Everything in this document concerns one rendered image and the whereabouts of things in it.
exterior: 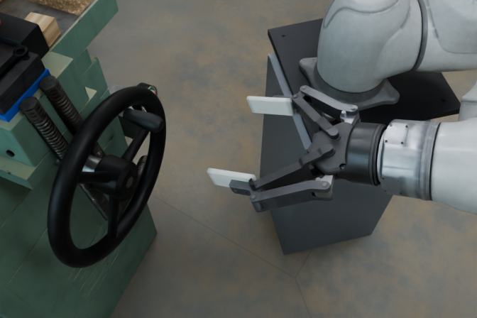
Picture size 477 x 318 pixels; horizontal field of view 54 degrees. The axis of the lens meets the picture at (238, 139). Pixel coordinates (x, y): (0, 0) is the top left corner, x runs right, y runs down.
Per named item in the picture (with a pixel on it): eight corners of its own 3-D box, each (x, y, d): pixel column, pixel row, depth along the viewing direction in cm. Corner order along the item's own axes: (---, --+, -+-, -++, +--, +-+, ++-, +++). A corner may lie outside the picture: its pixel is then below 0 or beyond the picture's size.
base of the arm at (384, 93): (359, 35, 118) (363, 18, 113) (400, 101, 106) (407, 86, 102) (291, 52, 116) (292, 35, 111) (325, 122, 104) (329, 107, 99)
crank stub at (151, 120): (165, 130, 67) (157, 137, 65) (130, 118, 68) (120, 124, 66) (167, 114, 66) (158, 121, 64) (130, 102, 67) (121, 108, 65)
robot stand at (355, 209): (338, 160, 171) (379, 34, 122) (371, 234, 154) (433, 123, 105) (259, 177, 166) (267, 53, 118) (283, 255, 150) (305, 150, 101)
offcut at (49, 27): (37, 27, 79) (30, 11, 76) (61, 33, 78) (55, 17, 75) (25, 41, 77) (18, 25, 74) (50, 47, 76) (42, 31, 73)
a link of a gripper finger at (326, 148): (335, 160, 60) (339, 168, 59) (256, 197, 61) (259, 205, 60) (329, 141, 58) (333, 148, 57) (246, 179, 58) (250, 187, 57)
